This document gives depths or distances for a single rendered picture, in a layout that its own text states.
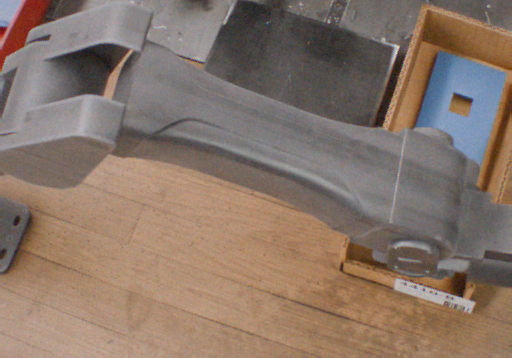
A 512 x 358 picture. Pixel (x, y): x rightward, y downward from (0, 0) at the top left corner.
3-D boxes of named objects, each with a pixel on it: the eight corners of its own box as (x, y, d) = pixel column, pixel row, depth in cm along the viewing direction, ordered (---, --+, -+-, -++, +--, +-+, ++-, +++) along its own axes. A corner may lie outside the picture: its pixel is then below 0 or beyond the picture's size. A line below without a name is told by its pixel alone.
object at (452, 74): (393, 195, 99) (395, 184, 96) (439, 51, 104) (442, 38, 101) (464, 219, 98) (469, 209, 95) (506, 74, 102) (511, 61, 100)
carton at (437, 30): (338, 274, 99) (340, 248, 92) (417, 41, 107) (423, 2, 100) (469, 315, 97) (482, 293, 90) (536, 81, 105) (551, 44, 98)
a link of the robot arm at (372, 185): (488, 142, 73) (60, -24, 64) (471, 267, 70) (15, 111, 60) (400, 186, 84) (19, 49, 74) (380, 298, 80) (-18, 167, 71)
